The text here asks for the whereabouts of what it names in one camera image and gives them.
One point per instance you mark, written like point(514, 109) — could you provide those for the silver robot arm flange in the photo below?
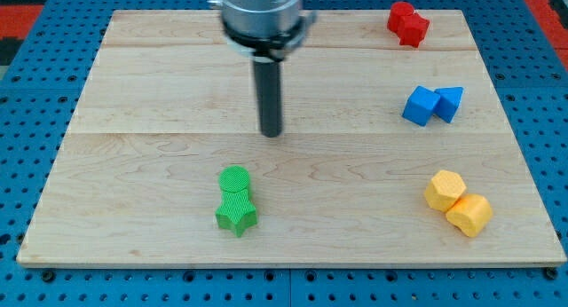
point(265, 31)

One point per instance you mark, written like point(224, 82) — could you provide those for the light wooden board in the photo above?
point(168, 105)

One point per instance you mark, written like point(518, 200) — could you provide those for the blue cube block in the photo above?
point(420, 105)

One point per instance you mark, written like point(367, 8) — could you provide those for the green cylinder block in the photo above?
point(234, 180)

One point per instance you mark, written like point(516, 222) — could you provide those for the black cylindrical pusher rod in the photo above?
point(268, 98)

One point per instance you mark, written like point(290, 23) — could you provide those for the green star block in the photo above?
point(236, 212)

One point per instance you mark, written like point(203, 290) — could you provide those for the yellow hexagon block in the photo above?
point(444, 189)

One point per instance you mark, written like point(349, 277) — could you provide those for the blue triangular prism block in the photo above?
point(450, 99)

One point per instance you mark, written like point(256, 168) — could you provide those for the red star block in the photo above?
point(412, 29)

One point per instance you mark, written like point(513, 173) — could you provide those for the red cylinder block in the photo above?
point(398, 10)

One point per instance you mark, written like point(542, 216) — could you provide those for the yellow half-round block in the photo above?
point(471, 213)

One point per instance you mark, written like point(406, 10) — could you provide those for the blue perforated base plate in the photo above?
point(43, 83)

